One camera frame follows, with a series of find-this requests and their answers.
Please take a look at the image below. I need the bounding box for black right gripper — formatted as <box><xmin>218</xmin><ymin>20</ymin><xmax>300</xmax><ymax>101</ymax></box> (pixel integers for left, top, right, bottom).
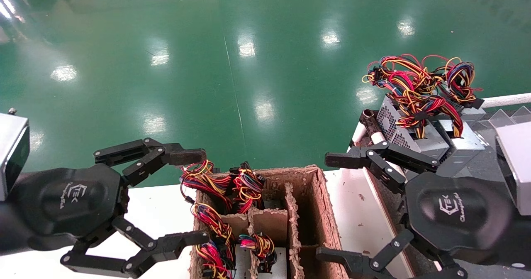
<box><xmin>316</xmin><ymin>141</ymin><xmax>516</xmax><ymax>279</ymax></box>

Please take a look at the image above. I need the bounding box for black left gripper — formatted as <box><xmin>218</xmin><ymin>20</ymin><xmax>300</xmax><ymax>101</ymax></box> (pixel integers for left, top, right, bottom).
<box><xmin>10</xmin><ymin>138</ymin><xmax>210</xmax><ymax>279</ymax></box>

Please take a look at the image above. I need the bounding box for power supply with coloured wires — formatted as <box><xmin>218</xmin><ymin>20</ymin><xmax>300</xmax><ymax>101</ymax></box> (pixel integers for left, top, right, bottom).
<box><xmin>229</xmin><ymin>162</ymin><xmax>285</xmax><ymax>214</ymax></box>
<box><xmin>238</xmin><ymin>233</ymin><xmax>287</xmax><ymax>279</ymax></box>
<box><xmin>431</xmin><ymin>57</ymin><xmax>487</xmax><ymax>179</ymax></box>
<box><xmin>180</xmin><ymin>160</ymin><xmax>234</xmax><ymax>213</ymax></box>
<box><xmin>191</xmin><ymin>203</ymin><xmax>249</xmax><ymax>279</ymax></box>

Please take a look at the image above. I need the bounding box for brown cardboard divider box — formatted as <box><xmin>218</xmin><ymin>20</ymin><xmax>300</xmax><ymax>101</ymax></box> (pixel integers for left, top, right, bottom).
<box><xmin>189</xmin><ymin>165</ymin><xmax>349</xmax><ymax>279</ymax></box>

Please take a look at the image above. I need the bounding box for rusty brown tube end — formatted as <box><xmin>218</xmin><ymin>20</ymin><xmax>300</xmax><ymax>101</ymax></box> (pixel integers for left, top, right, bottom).
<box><xmin>360</xmin><ymin>109</ymin><xmax>380</xmax><ymax>135</ymax></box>

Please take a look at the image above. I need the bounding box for grey conveyor belt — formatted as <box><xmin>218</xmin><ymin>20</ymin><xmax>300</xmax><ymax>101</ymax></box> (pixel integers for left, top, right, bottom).
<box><xmin>415</xmin><ymin>117</ymin><xmax>531</xmax><ymax>279</ymax></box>

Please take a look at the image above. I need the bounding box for clear plastic guard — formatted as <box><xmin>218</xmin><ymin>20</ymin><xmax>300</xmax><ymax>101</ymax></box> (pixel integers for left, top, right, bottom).
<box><xmin>473</xmin><ymin>106</ymin><xmax>531</xmax><ymax>131</ymax></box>

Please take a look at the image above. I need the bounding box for white tube behind conveyor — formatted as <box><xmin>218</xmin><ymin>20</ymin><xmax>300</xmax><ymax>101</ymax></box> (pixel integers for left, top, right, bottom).
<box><xmin>481</xmin><ymin>93</ymin><xmax>531</xmax><ymax>109</ymax></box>

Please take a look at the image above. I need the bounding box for white frame tube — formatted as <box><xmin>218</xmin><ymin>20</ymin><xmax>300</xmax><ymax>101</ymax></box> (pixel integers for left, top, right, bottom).
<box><xmin>346</xmin><ymin>123</ymin><xmax>368</xmax><ymax>153</ymax></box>

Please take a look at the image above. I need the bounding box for mesh-sided power supply with wires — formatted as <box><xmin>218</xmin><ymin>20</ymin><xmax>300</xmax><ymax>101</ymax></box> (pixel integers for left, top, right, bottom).
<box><xmin>362</xmin><ymin>55</ymin><xmax>464</xmax><ymax>163</ymax></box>

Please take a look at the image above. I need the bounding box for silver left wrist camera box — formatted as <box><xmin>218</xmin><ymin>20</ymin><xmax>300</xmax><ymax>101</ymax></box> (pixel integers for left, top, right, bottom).
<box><xmin>0</xmin><ymin>108</ymin><xmax>30</xmax><ymax>201</ymax></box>

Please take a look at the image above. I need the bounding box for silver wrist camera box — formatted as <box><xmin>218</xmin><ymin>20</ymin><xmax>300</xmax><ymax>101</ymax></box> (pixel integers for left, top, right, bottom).
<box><xmin>0</xmin><ymin>108</ymin><xmax>30</xmax><ymax>201</ymax></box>
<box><xmin>496</xmin><ymin>122</ymin><xmax>531</xmax><ymax>216</ymax></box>

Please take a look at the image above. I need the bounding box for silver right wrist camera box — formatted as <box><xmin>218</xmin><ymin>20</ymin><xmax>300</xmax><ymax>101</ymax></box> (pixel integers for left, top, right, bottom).
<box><xmin>496</xmin><ymin>122</ymin><xmax>531</xmax><ymax>216</ymax></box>

